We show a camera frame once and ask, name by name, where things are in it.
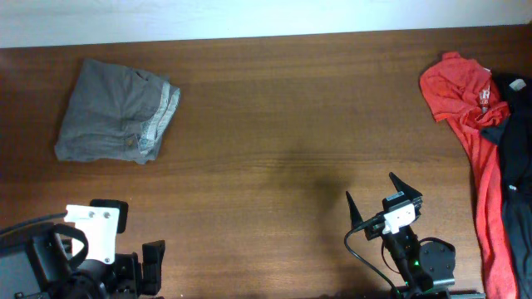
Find grey shorts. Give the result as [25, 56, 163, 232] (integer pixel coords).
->
[54, 59, 180, 164]

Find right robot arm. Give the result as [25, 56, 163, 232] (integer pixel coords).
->
[344, 173, 486, 299]

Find black garment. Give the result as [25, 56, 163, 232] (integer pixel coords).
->
[481, 73, 531, 298]

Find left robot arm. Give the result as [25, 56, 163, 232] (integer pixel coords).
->
[1, 199, 165, 299]

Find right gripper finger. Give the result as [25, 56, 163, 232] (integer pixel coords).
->
[346, 191, 363, 229]
[389, 172, 422, 199]

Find red shirt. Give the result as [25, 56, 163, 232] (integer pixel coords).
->
[420, 51, 519, 298]

